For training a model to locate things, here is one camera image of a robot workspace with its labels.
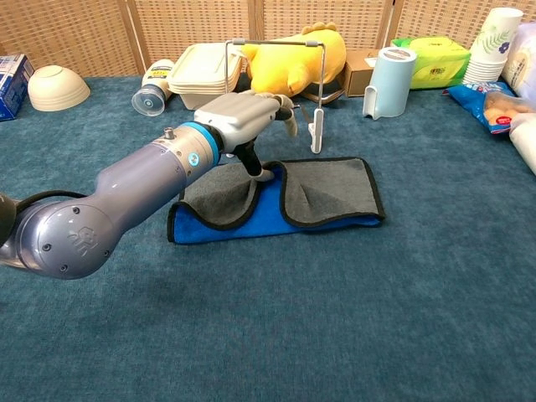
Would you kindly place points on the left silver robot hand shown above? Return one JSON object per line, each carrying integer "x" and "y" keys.
{"x": 238, "y": 113}

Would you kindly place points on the grey and blue cloth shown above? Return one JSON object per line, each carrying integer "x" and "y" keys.
{"x": 335, "y": 188}

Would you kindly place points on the beige lunch box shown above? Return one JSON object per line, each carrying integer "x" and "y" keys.
{"x": 197, "y": 75}

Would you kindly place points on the yellow plush toy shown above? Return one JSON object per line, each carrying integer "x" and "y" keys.
{"x": 285, "y": 69}

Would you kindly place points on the metal rack with white feet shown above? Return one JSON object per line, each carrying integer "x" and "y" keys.
{"x": 317, "y": 134}

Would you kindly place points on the white mayonnaise squeeze bottle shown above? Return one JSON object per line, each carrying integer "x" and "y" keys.
{"x": 157, "y": 77}

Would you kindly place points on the wicker folding screen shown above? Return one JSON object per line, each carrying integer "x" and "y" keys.
{"x": 188, "y": 25}

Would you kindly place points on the brown cardboard box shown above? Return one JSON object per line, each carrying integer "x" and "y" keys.
{"x": 356, "y": 75}

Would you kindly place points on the light blue cylinder holder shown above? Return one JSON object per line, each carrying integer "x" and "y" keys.
{"x": 393, "y": 84}

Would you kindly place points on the beige upturned bowl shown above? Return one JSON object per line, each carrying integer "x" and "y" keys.
{"x": 56, "y": 90}

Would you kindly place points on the green tissue pack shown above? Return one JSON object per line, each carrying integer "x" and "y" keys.
{"x": 439, "y": 63}

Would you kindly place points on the blue carpet table cover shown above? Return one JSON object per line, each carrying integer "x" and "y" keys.
{"x": 293, "y": 314}

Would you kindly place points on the blue toothpaste box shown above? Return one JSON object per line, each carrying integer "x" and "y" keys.
{"x": 12, "y": 88}

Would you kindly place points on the blue cookie snack bag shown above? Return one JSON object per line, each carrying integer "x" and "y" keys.
{"x": 490, "y": 104}

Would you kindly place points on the stack of paper cups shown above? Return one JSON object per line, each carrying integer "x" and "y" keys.
{"x": 494, "y": 42}

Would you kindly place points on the translucent white plastic bag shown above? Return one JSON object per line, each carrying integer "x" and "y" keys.
{"x": 525, "y": 138}

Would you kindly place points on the pale lavender large bag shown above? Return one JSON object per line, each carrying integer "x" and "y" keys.
{"x": 523, "y": 63}

